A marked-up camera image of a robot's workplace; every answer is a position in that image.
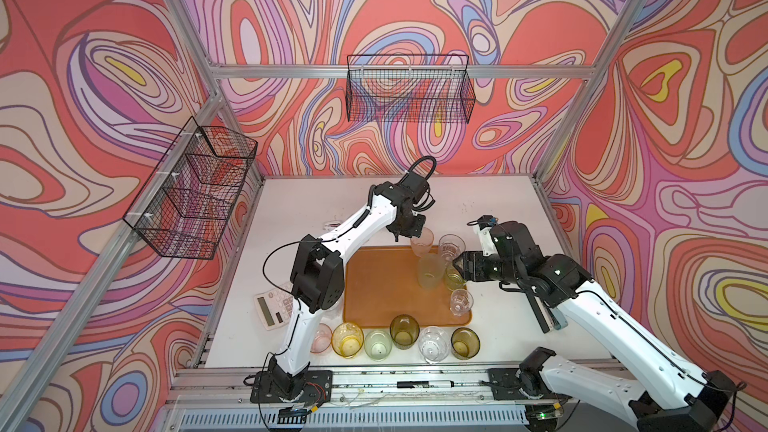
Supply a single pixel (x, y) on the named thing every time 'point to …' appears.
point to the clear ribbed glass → (450, 246)
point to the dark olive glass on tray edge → (404, 330)
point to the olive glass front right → (465, 343)
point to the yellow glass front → (347, 339)
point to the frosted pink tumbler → (421, 245)
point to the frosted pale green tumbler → (431, 270)
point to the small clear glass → (461, 301)
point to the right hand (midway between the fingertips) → (467, 269)
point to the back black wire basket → (392, 87)
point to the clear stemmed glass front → (433, 343)
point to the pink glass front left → (322, 339)
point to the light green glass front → (378, 344)
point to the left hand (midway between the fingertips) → (418, 230)
